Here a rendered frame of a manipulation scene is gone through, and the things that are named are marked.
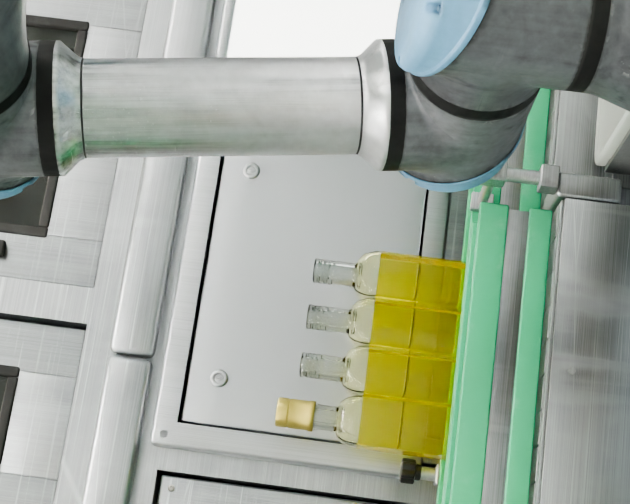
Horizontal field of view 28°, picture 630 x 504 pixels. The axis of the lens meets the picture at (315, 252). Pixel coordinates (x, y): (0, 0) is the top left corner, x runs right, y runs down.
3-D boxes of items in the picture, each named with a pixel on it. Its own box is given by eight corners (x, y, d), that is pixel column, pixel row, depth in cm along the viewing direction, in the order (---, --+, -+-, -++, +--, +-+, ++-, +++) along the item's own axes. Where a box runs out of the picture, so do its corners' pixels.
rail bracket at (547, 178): (541, 199, 148) (436, 186, 148) (568, 148, 132) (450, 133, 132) (539, 223, 147) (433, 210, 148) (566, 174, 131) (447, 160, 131)
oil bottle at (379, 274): (529, 281, 153) (355, 259, 153) (537, 269, 147) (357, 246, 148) (526, 326, 151) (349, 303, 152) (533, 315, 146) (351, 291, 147)
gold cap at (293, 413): (316, 397, 144) (278, 392, 144) (312, 428, 143) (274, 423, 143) (316, 405, 147) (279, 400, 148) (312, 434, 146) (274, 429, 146)
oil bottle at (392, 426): (517, 422, 148) (337, 399, 148) (525, 415, 142) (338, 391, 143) (513, 470, 146) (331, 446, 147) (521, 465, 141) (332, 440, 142)
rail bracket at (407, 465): (507, 473, 154) (399, 458, 155) (515, 466, 147) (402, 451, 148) (504, 506, 153) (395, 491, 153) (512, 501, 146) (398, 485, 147)
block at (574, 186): (604, 200, 146) (544, 193, 146) (623, 173, 137) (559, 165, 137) (602, 230, 145) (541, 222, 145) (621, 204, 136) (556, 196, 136)
